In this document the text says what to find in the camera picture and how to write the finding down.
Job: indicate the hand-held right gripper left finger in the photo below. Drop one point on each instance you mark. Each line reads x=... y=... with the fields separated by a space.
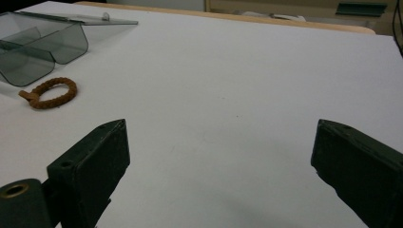
x=92 y=171

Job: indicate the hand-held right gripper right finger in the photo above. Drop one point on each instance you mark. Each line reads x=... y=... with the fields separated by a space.
x=361 y=171

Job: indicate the clear grey plastic box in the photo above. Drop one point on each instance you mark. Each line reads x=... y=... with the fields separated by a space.
x=41 y=44

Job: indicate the green bar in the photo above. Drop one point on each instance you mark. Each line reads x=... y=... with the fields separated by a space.
x=361 y=9

